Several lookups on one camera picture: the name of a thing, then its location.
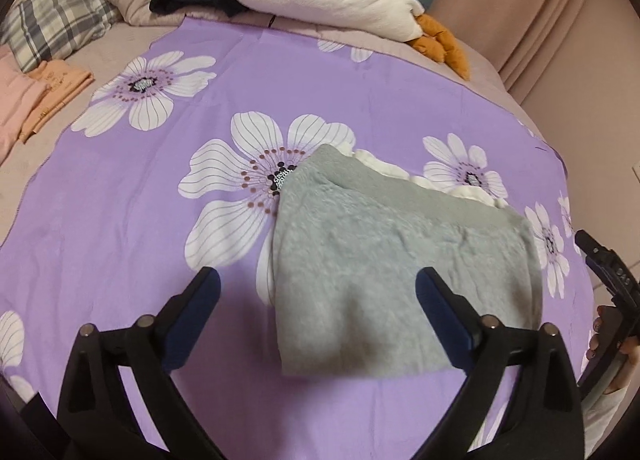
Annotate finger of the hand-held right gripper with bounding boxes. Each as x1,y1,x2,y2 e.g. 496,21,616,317
574,230,617,271

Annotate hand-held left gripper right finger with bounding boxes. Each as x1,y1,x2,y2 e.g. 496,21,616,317
415,266,586,460

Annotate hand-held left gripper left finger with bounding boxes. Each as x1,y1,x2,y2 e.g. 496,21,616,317
56,266,222,460

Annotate grey sweater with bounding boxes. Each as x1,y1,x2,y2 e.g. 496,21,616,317
272,142,546,378

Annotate person's right forearm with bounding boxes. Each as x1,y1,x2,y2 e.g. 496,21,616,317
581,384,632,457

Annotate orange folded clothes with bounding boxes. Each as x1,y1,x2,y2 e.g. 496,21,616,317
20,58,96,145

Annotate pink folded clothes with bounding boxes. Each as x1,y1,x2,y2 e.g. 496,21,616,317
0,47,49,165

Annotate person's right hand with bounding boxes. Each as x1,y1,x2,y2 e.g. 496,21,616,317
584,305,632,397

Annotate purple floral blanket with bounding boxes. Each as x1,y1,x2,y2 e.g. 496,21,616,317
0,20,587,460

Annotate beige curtain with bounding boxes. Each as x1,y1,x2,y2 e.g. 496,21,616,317
425,0,640,223

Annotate grey plaid pillow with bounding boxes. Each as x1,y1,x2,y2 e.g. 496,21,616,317
0,0,124,73

